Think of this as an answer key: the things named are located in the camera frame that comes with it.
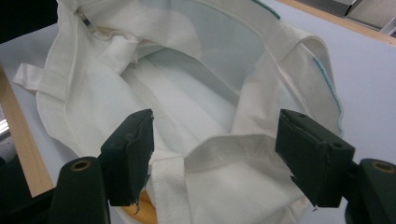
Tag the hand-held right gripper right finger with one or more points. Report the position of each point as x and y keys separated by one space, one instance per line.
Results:
x=314 y=155

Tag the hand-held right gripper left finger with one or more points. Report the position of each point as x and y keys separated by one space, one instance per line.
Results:
x=130 y=155

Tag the white printed tote bag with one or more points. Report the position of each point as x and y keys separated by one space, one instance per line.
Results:
x=93 y=93

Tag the aluminium rail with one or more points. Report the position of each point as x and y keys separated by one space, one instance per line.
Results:
x=367 y=12

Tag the black curtain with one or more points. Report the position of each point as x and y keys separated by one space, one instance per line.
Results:
x=25 y=18

